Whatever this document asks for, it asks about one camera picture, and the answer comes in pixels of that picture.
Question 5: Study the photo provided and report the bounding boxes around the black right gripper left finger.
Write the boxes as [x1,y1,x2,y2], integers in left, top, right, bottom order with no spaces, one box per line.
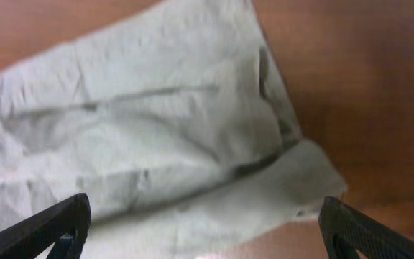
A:
[0,193,91,259]

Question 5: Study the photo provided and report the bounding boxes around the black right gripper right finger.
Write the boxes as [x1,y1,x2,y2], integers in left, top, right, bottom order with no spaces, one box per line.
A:
[318,196,414,259]

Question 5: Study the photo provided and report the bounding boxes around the khaki green shorts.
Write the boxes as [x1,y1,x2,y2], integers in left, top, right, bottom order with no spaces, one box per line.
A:
[0,0,346,258]

